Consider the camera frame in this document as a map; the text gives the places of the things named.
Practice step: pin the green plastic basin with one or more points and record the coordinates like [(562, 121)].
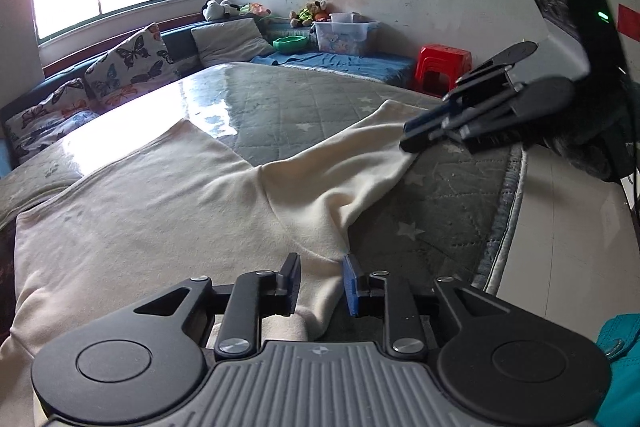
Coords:
[(290, 44)]

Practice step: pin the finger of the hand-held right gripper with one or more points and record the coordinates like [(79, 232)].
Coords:
[(425, 122), (440, 138)]

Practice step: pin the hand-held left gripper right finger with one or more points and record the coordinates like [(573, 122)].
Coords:
[(352, 287)]

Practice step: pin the grey pillow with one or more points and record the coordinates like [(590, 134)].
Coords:
[(230, 42)]

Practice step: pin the panda plush toy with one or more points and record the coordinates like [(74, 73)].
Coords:
[(217, 9)]

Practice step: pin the red plastic stool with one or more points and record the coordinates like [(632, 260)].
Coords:
[(442, 67)]

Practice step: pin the person's right hand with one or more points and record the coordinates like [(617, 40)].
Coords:
[(582, 152)]

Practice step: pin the cream knit garment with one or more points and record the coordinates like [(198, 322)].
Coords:
[(150, 207)]

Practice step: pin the blue sofa cover cloth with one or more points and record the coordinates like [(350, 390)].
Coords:
[(350, 64)]

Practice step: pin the clear plastic storage box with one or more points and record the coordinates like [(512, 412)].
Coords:
[(345, 37)]

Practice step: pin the green and pink toy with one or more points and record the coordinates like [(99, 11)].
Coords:
[(255, 9)]

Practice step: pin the dark blue sofa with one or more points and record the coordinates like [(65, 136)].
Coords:
[(180, 44)]

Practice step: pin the teal cloth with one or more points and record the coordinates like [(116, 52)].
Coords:
[(622, 382)]

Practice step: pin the flat butterfly print pillow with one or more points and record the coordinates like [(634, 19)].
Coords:
[(45, 122)]

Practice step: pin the grey quilted star mattress pad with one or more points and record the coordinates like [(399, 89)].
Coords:
[(300, 97)]

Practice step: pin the red wall tape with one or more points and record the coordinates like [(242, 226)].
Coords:
[(629, 18)]

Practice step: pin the brown and green plush toys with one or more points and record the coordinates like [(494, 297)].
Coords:
[(310, 13)]

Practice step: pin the upright butterfly print pillow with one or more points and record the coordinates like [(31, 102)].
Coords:
[(132, 64)]

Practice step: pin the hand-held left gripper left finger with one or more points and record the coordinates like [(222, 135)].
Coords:
[(292, 283)]

